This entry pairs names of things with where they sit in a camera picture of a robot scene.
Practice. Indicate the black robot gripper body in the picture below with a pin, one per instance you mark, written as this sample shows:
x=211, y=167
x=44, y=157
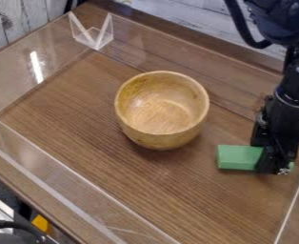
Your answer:
x=278, y=121

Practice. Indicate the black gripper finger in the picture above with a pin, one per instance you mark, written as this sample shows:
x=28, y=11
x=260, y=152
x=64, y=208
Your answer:
x=260, y=138
x=275, y=160

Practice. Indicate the green rectangular block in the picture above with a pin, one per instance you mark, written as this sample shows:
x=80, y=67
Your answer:
x=236, y=157

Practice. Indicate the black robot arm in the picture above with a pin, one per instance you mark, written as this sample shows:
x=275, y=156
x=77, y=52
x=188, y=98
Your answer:
x=276, y=17

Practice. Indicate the brown wooden bowl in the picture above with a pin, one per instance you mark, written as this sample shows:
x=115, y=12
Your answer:
x=162, y=107

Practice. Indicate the clear acrylic tray wall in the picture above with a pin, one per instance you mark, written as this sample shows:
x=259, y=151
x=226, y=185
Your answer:
x=81, y=209

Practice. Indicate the clear acrylic corner bracket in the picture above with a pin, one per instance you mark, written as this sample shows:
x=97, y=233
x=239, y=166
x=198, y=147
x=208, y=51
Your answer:
x=93, y=37

